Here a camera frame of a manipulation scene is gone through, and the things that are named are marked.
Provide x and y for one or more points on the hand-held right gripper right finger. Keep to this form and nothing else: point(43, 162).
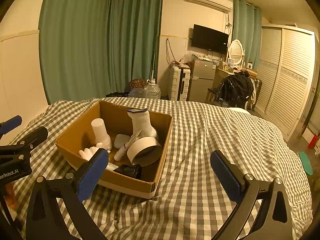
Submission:
point(226, 175)

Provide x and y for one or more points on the white tape roll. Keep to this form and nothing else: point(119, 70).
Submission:
point(140, 146)

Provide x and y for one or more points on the black wall television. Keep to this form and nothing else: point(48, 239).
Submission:
point(210, 38)

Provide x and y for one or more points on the white plastic bottle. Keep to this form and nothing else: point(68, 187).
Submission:
point(100, 132)

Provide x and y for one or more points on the white rounded square case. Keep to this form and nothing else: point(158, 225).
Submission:
point(121, 140)

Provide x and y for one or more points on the white sock purple trim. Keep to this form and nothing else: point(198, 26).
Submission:
point(142, 127)

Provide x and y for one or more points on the brown patterned bag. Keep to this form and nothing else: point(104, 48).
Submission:
point(137, 83)

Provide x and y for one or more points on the grey checked bed cover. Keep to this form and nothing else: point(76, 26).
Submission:
point(212, 135)

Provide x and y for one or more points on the clear plastic bag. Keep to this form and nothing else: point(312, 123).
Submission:
point(187, 57)

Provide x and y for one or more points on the white cream tube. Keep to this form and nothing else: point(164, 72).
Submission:
point(121, 152)

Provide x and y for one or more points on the dark chair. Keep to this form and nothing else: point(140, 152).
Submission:
point(212, 92)

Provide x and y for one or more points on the small white packet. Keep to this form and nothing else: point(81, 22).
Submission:
point(111, 166)

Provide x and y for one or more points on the red fire extinguisher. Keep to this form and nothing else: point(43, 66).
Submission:
point(313, 141)

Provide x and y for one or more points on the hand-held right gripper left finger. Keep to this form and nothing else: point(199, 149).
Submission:
point(91, 177)

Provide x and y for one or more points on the wooden dressing table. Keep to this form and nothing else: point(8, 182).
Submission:
point(221, 73)

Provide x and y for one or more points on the white pole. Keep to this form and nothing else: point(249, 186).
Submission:
point(153, 67)

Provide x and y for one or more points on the black plastic cup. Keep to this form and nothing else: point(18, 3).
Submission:
point(130, 171)

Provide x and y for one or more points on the narrow green curtain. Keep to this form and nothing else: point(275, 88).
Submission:
point(246, 30)

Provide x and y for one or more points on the white louvred wardrobe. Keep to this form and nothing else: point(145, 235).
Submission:
point(285, 80)

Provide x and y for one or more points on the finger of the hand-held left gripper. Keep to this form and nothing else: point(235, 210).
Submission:
point(35, 136)
point(11, 123)

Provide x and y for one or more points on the white hand-shaped toy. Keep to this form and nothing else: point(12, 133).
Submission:
point(88, 152)

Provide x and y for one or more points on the person's left hand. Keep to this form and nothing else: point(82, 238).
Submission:
point(10, 195)

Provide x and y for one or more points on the black jacket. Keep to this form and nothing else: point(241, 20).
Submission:
point(236, 88)

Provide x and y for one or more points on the brown cardboard box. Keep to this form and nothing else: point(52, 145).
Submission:
point(130, 185)

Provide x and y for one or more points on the silver fridge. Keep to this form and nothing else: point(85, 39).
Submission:
point(201, 82)

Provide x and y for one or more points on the clear water jug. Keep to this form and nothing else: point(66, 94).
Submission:
point(153, 91)

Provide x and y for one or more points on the wide green curtain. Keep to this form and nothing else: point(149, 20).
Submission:
point(95, 37)

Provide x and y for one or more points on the white oval mirror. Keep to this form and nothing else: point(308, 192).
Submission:
point(236, 51)

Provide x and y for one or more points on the white suitcase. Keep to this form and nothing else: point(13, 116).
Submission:
point(177, 83)

